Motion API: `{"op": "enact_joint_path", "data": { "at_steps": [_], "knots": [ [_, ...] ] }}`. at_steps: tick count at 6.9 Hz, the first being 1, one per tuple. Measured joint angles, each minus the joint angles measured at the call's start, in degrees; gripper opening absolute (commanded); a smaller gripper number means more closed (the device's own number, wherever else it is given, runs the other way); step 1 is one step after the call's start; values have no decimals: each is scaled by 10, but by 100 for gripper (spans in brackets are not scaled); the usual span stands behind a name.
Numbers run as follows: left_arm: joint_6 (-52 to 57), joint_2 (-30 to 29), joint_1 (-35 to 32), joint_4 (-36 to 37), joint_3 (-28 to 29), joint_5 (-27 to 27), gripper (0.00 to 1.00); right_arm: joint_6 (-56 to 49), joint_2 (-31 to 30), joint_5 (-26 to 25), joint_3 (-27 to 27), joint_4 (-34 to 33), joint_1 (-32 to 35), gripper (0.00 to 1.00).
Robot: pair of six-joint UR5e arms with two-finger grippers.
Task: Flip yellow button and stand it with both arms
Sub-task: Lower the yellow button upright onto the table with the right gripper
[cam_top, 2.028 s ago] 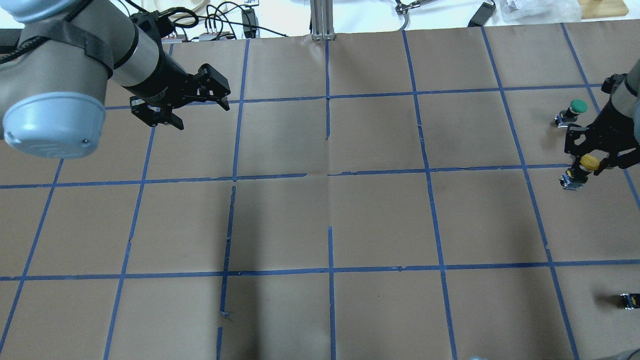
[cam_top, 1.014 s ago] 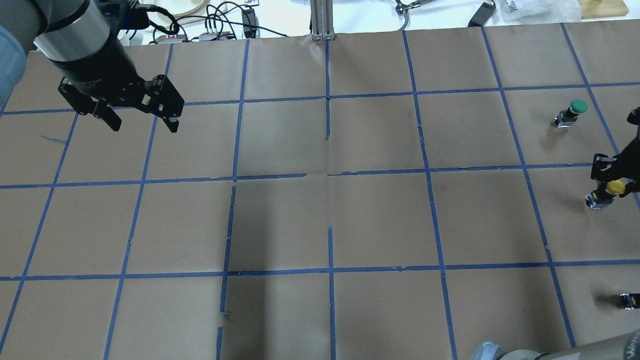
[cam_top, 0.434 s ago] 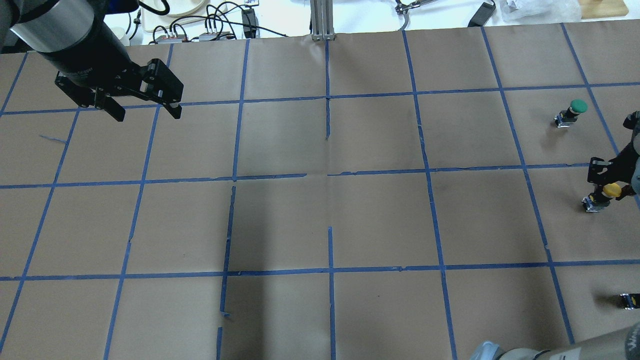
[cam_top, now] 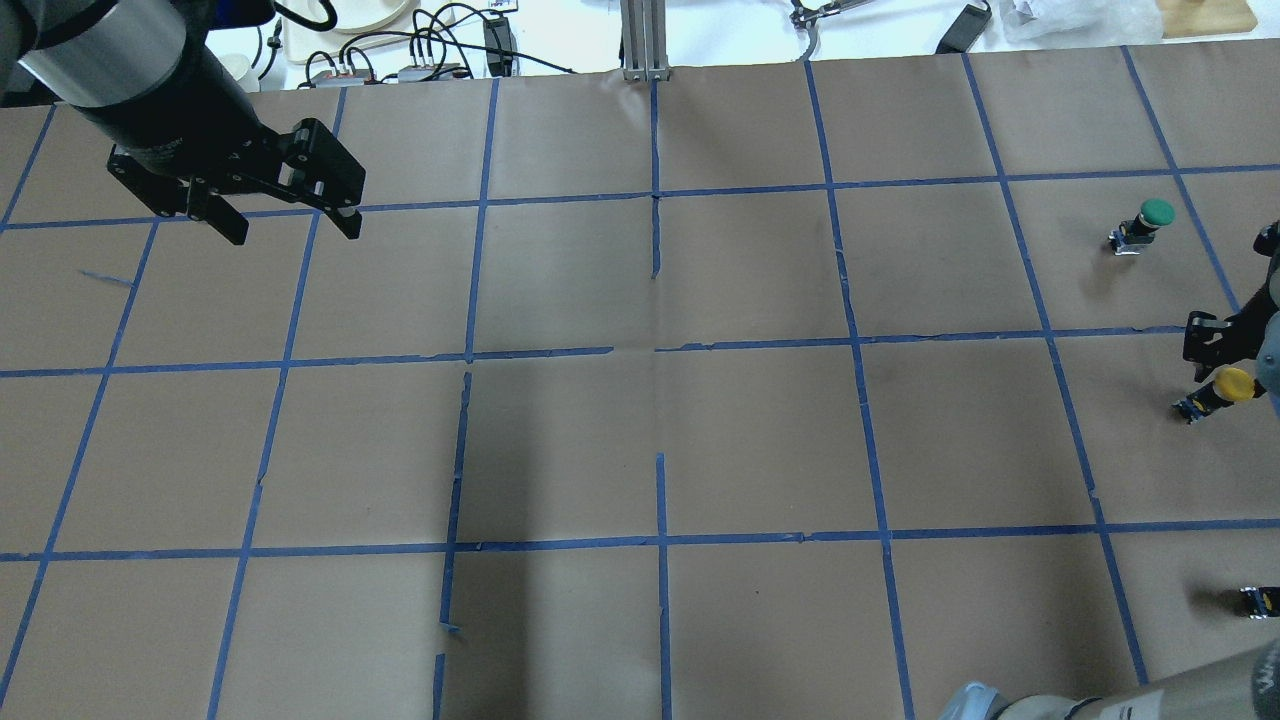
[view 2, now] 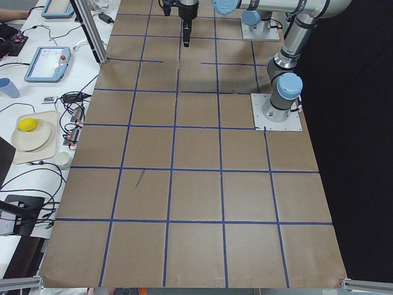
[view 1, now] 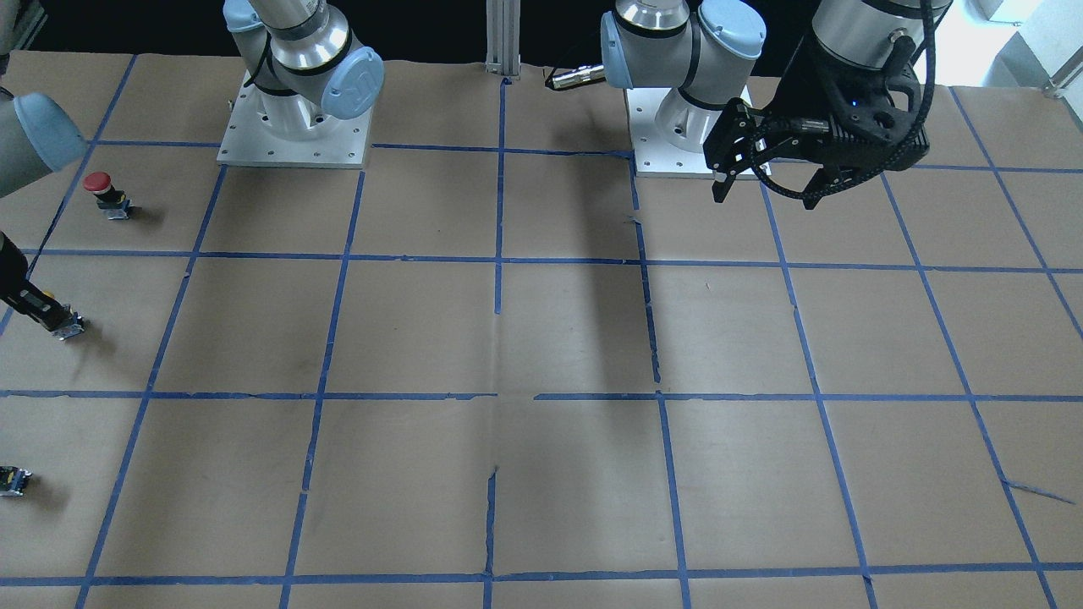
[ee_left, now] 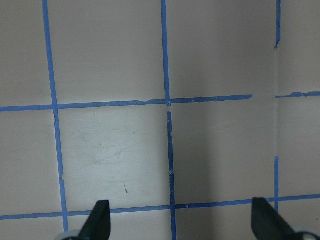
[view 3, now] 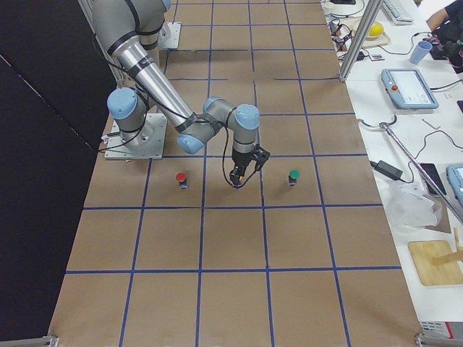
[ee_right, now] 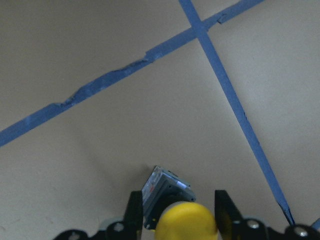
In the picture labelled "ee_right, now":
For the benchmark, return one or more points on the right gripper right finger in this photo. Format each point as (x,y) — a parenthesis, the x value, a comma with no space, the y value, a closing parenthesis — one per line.
(233,226)

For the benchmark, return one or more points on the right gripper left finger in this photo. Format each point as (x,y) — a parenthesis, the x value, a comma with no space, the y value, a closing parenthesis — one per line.
(128,228)

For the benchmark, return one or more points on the yellow push button switch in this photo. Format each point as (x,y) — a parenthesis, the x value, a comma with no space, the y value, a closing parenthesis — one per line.
(170,209)

